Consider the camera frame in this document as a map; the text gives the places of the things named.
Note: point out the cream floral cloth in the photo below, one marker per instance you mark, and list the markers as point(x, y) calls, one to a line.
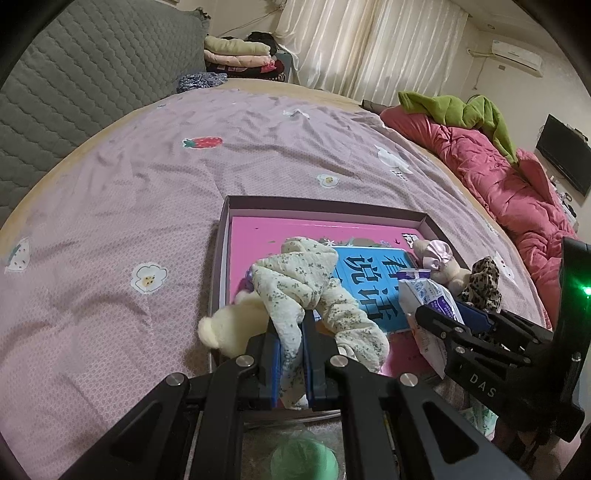
point(295, 277)

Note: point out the blue patterned cloth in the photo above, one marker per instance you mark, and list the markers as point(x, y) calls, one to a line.
point(201, 82)

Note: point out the green blanket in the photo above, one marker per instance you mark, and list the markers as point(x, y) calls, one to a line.
point(461, 108)

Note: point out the pink printed bedsheet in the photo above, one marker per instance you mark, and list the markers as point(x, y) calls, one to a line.
point(115, 194)

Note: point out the cream striped curtain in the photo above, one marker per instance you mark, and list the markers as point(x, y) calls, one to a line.
point(369, 41)

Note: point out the black television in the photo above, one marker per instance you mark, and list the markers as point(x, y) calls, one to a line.
point(565, 154)

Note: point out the cream plush bear pink hat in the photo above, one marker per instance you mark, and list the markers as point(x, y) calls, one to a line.
point(436, 256)

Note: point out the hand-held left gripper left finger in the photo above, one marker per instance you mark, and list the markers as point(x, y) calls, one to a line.
point(275, 364)

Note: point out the white plastic packet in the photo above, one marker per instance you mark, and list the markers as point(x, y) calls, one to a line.
point(480, 417)

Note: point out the pink quilt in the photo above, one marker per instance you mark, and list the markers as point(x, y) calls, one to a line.
point(485, 175)

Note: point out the pink picture book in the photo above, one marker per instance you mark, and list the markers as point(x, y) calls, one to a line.
point(258, 240)

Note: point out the leopard print scrunchie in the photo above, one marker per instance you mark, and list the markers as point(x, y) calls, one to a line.
point(482, 281)

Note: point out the grey quilted headboard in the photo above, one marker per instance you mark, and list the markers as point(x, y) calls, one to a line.
point(83, 64)

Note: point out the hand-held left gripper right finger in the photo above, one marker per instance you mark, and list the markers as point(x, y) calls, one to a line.
point(308, 364)

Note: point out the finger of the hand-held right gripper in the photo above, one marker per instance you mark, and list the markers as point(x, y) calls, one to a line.
point(480, 317)
point(480, 369)

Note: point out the white air conditioner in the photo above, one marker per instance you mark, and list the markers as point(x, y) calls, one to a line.
point(517, 55)

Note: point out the dark cloth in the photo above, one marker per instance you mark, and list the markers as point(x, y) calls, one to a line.
point(371, 105)

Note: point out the cream plush bear purple skirt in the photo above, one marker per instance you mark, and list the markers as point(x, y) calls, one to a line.
point(235, 323)

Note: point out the black garment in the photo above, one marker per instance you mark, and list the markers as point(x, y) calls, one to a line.
point(261, 39)

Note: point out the pink folded garment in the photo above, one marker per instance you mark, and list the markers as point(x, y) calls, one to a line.
point(235, 60)

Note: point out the green round sponge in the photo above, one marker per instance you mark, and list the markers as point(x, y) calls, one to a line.
point(304, 459)

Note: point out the dark folded garment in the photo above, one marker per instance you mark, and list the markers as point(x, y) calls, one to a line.
point(263, 71)

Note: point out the white blue snack packet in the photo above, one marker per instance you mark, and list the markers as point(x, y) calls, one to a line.
point(425, 295)

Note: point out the cream folded garment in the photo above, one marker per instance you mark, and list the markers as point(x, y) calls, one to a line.
point(235, 45)

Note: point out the purple cardboard box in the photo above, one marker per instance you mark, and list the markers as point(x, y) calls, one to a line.
point(323, 203)

